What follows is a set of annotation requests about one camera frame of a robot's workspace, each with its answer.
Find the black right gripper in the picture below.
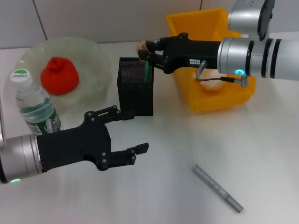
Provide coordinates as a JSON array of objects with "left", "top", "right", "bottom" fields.
[{"left": 139, "top": 32, "right": 221, "bottom": 74}]

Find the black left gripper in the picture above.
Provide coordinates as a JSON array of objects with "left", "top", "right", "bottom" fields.
[{"left": 36, "top": 105, "right": 150, "bottom": 173}]

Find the beige eraser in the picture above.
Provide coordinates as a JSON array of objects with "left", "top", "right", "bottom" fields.
[{"left": 135, "top": 41, "right": 150, "bottom": 52}]

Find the green utility knife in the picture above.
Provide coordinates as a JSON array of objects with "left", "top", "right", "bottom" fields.
[{"left": 142, "top": 61, "right": 154, "bottom": 84}]

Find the white paper ball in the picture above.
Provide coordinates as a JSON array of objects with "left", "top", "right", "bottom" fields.
[{"left": 192, "top": 70, "right": 227, "bottom": 93}]

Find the clear bottle with green label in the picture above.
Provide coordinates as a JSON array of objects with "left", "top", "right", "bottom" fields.
[{"left": 9, "top": 68, "right": 62, "bottom": 136}]

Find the grey marker pen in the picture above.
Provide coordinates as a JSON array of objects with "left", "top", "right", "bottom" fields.
[{"left": 191, "top": 164, "right": 244, "bottom": 213}]

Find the black mesh pen holder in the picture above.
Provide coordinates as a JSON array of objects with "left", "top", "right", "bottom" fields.
[{"left": 116, "top": 57, "right": 154, "bottom": 117}]

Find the pale green glass fruit plate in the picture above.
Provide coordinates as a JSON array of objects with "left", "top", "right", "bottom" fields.
[{"left": 15, "top": 36, "right": 112, "bottom": 115}]

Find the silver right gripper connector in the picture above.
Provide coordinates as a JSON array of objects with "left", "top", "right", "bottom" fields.
[{"left": 195, "top": 60, "right": 208, "bottom": 81}]

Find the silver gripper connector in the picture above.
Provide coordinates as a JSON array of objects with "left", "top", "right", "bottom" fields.
[
  {"left": 45, "top": 119, "right": 55, "bottom": 134},
  {"left": 195, "top": 60, "right": 208, "bottom": 81}
]

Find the yellow plastic bin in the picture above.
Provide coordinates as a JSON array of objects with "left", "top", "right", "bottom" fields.
[{"left": 165, "top": 7, "right": 256, "bottom": 114}]

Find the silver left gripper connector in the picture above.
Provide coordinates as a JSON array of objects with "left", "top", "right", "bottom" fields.
[{"left": 45, "top": 119, "right": 55, "bottom": 134}]

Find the grey right arm cable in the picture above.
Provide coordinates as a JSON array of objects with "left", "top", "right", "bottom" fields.
[{"left": 198, "top": 74, "right": 249, "bottom": 88}]

